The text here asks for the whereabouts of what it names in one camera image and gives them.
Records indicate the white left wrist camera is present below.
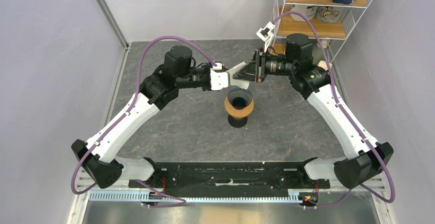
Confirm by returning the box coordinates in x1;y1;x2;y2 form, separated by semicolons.
209;63;229;91

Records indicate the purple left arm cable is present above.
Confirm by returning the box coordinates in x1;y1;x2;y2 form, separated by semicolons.
70;35;225;209

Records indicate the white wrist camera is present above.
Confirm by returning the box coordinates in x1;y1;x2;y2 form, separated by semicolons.
256;22;275;51
209;63;229;91

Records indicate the wooden holder block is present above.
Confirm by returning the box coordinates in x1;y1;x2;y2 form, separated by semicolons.
318;60;331;71

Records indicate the orange coffee dripper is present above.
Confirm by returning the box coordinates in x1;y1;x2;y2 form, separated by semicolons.
224;98;254;128

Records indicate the green spray bottle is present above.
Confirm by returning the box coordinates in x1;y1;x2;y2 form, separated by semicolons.
317;39;331;51

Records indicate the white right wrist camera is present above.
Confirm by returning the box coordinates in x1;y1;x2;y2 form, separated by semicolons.
256;22;275;51

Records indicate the white wire shelf rack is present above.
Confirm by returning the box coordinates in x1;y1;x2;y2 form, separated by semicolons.
271;0;373;62

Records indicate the white jar with label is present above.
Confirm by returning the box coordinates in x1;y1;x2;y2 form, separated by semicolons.
290;4;318;22

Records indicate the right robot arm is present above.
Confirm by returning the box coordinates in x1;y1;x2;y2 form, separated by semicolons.
232;33;394;190

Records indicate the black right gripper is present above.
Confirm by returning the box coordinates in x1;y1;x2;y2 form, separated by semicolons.
233;47;296;83

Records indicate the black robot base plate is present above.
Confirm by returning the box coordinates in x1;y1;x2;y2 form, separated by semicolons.
144;161;330;198

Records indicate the white paper coffee filter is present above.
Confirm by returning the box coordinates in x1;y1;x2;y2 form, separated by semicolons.
225;62;249;90

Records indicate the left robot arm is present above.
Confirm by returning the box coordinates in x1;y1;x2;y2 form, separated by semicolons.
71;46;230;189

